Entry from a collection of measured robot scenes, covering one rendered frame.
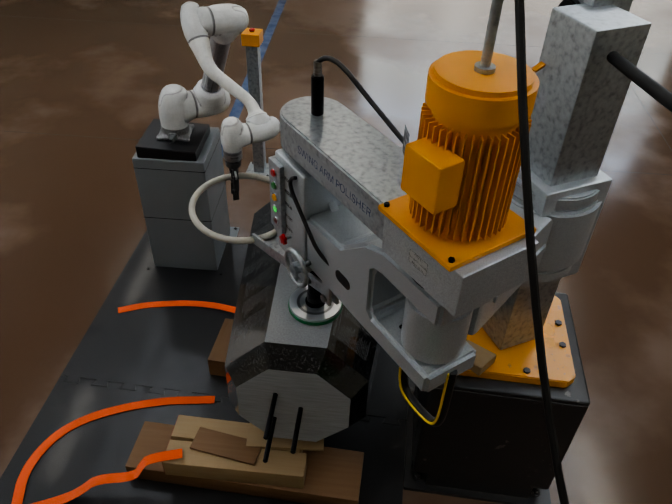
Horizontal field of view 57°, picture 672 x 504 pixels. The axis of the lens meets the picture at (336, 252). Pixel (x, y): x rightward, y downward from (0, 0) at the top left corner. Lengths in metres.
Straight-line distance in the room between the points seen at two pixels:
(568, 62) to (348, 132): 0.65
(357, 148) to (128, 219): 2.86
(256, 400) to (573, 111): 1.58
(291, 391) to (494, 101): 1.55
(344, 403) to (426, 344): 0.82
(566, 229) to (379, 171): 0.68
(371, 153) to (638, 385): 2.35
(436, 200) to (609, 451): 2.29
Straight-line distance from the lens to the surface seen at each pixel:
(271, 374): 2.44
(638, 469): 3.43
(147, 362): 3.52
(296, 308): 2.51
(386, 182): 1.72
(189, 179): 3.57
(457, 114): 1.32
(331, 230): 2.02
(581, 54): 1.90
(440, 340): 1.76
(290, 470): 2.83
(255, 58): 4.39
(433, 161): 1.32
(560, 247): 2.17
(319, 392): 2.49
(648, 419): 3.63
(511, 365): 2.53
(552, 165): 2.04
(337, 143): 1.88
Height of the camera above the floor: 2.65
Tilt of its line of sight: 40 degrees down
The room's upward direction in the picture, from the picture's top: 2 degrees clockwise
